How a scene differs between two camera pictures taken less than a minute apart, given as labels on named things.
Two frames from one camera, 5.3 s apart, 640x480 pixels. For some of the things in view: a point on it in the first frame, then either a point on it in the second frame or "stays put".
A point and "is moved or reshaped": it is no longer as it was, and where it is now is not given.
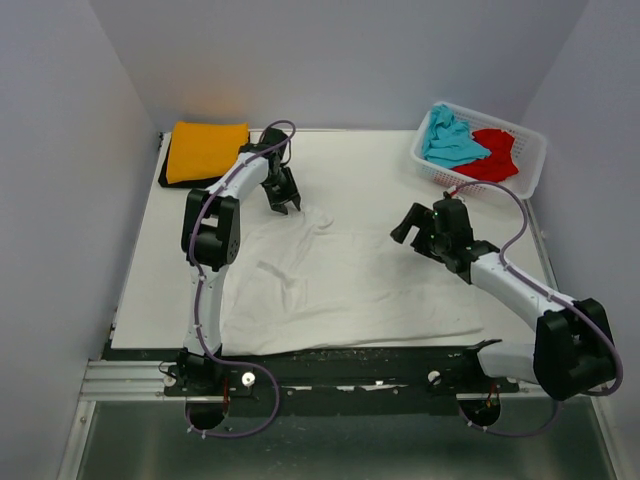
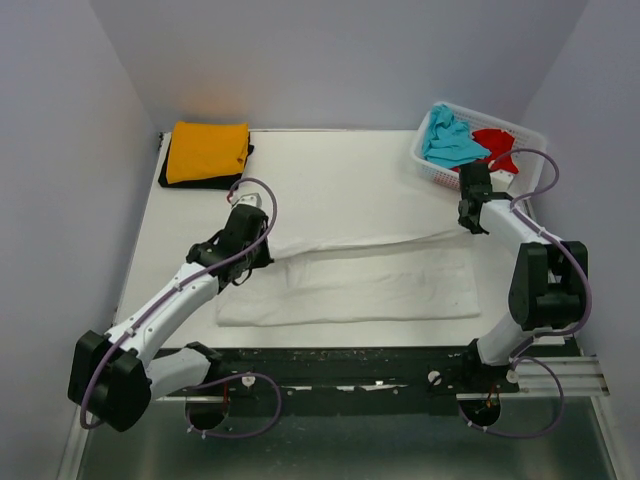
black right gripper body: x=429 y=242 to x=467 y=223
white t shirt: x=302 y=282 is moved or reshaped
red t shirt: x=497 y=166 stays put
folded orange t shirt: x=203 y=150 stays put
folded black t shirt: x=196 y=183 stays put
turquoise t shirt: x=448 y=142 stays put
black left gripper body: x=278 y=183 to x=260 y=257
